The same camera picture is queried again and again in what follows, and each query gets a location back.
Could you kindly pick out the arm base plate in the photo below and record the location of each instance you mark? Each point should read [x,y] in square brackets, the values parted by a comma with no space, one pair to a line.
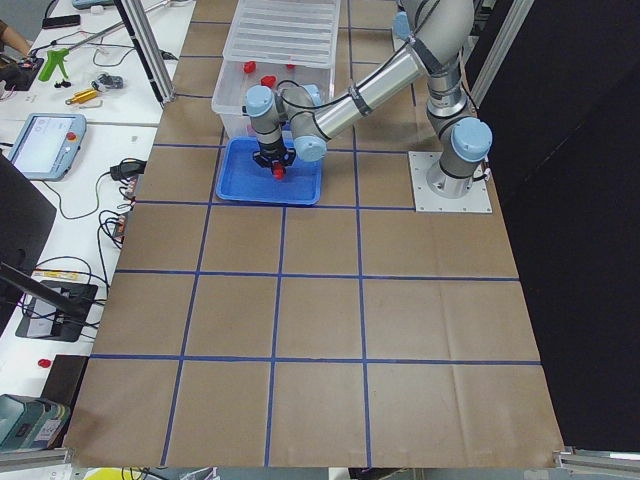
[436,192]

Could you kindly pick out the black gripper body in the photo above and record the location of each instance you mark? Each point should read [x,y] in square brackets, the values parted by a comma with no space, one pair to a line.
[273,156]

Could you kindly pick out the black monitor stand base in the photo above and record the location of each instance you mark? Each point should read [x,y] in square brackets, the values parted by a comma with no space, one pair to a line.
[44,321]

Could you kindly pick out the black smartphone on desk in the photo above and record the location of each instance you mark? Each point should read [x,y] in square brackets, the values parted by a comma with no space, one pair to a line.
[64,21]

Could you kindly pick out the clear plastic box lid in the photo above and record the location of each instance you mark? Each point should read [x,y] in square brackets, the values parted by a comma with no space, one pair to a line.
[302,33]

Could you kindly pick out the blue plastic tray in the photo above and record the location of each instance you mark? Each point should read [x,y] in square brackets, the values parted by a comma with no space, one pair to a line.
[241,179]

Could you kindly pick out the left frame column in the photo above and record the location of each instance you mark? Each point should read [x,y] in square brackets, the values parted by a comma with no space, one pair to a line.
[135,20]

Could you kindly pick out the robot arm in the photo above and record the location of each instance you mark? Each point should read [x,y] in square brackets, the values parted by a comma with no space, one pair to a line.
[289,124]

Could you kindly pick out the clear plastic storage box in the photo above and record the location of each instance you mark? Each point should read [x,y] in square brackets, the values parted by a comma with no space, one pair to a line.
[237,94]

